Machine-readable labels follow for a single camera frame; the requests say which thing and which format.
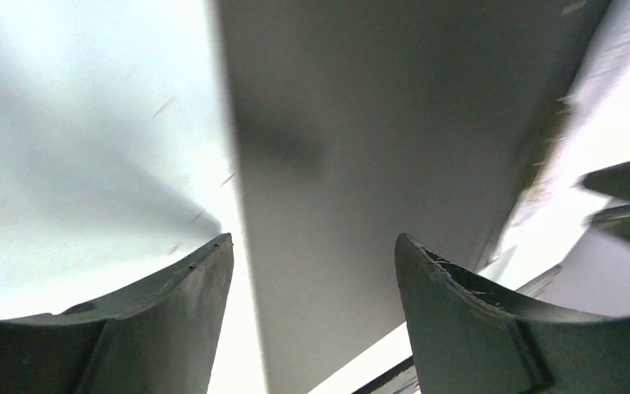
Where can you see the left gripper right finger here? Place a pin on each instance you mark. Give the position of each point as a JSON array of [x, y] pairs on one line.
[[469, 334]]

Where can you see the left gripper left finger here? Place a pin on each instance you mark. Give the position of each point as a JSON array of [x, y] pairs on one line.
[[156, 335]]

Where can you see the white table form sheet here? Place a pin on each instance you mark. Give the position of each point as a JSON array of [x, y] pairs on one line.
[[551, 217]]

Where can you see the red and black folder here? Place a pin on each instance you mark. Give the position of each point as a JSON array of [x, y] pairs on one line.
[[357, 121]]

